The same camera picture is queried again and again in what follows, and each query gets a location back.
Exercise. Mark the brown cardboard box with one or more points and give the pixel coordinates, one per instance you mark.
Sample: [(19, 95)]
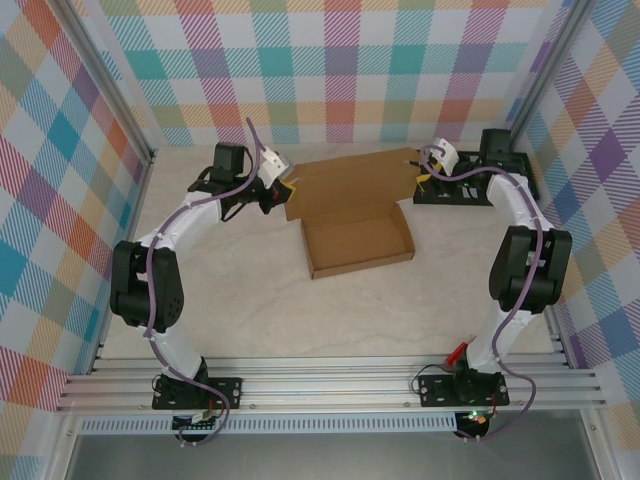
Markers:
[(355, 240)]

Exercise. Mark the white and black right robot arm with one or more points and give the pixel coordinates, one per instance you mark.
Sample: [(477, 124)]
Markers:
[(525, 270)]

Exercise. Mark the black grey checkerboard calibration board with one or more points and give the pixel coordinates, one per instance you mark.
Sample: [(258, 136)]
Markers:
[(531, 187)]

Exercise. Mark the red block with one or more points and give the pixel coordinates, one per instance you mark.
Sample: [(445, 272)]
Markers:
[(456, 356)]

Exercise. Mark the small circuit board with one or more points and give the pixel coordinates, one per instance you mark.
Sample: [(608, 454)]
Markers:
[(197, 422), (477, 419)]

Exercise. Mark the aluminium corner post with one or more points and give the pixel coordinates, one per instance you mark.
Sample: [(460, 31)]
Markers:
[(107, 80), (545, 75)]

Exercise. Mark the long aluminium frame rail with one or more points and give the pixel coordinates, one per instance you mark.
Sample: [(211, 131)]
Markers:
[(325, 385)]

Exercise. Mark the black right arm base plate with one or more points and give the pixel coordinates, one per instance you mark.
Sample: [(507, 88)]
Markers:
[(435, 391)]

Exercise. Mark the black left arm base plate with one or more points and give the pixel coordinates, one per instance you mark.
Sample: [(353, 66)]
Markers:
[(227, 392)]

